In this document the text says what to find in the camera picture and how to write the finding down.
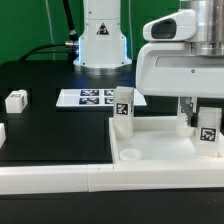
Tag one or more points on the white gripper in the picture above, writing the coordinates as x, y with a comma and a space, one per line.
169, 69

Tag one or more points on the white square tabletop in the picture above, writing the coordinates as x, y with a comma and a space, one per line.
155, 138

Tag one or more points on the white left obstacle bar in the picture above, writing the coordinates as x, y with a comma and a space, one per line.
2, 134

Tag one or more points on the white obstacle bar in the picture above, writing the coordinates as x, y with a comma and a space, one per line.
2, 134
110, 177

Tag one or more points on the white front obstacle bar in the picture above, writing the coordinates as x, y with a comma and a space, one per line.
110, 177

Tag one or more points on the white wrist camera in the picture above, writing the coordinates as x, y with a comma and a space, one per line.
179, 26

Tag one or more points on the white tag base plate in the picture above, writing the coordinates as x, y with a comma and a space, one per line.
85, 98

